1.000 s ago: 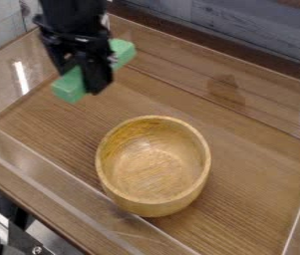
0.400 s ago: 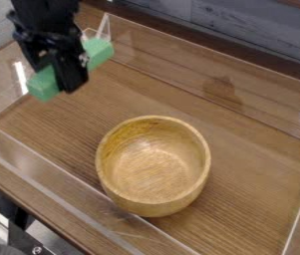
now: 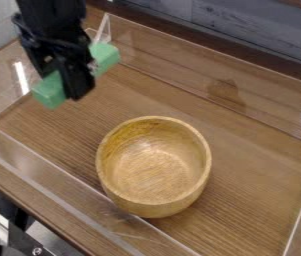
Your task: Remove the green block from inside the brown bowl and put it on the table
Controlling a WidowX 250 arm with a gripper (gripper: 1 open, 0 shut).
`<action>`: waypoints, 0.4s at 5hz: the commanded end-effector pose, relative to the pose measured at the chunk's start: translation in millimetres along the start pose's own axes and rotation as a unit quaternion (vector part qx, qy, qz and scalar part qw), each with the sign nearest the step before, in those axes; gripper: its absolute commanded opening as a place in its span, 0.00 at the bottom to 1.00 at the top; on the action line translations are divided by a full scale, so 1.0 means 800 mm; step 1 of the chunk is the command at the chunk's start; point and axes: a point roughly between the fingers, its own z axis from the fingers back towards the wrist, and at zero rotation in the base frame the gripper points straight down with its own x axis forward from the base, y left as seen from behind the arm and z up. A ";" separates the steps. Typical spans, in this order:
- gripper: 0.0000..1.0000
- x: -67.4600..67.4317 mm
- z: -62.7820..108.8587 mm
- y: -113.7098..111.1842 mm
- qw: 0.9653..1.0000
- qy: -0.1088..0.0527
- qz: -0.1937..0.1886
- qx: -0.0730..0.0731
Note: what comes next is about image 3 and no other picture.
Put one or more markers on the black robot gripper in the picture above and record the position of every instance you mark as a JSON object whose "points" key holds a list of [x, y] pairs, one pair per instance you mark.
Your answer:
{"points": [[52, 34]]}

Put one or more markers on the green rectangular block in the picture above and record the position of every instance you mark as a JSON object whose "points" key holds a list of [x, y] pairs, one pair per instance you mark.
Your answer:
{"points": [[49, 90]]}

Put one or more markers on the brown wooden bowl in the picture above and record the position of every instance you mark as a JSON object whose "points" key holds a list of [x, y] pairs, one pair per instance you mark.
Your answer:
{"points": [[153, 165]]}

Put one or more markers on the clear acrylic corner bracket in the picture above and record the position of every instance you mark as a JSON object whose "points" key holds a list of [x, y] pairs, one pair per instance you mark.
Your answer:
{"points": [[101, 34]]}

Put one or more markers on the clear acrylic tray wall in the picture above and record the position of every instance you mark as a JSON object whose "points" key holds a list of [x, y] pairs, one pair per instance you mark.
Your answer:
{"points": [[74, 210]]}

